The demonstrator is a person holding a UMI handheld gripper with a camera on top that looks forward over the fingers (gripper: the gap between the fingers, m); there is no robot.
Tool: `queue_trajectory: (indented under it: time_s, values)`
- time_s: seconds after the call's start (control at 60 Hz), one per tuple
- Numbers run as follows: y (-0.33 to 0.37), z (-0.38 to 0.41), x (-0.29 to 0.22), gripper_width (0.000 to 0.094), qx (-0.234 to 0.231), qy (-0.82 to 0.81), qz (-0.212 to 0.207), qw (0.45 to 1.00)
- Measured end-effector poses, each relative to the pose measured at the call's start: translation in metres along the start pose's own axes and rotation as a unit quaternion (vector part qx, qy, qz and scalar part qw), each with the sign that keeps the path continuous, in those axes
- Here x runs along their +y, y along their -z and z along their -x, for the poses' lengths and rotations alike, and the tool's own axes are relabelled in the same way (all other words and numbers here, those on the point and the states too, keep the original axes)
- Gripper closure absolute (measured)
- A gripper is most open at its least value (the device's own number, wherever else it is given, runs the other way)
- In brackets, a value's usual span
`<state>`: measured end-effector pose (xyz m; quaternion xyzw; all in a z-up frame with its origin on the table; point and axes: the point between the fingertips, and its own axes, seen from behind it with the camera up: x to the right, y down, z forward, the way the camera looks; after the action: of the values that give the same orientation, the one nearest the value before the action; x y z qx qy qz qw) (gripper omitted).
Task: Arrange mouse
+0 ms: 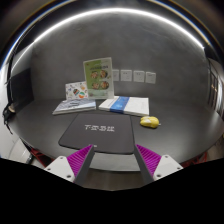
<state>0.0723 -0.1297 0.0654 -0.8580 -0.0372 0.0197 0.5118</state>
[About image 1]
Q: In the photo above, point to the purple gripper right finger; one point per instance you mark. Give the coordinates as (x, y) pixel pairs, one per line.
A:
(154, 166)

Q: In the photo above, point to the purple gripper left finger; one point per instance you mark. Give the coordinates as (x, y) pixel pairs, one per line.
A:
(73, 168)

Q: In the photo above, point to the yellow computer mouse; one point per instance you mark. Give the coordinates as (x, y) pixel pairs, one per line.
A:
(149, 121)

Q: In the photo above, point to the black mouse pad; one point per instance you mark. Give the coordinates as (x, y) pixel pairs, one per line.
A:
(108, 133)

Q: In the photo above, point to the white and blue book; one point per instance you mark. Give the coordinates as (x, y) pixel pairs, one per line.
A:
(126, 105)

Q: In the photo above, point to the small colourful card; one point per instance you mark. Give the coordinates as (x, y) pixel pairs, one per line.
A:
(77, 90)

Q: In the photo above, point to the black monitor screen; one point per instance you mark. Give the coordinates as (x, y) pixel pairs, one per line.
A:
(21, 91)

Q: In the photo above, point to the green food menu card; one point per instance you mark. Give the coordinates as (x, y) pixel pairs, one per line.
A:
(99, 78)

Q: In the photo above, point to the ceiling light strip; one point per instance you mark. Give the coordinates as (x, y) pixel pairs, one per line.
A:
(88, 14)

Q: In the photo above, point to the white wall socket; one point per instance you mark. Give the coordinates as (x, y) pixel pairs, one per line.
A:
(115, 75)
(139, 76)
(126, 75)
(150, 78)

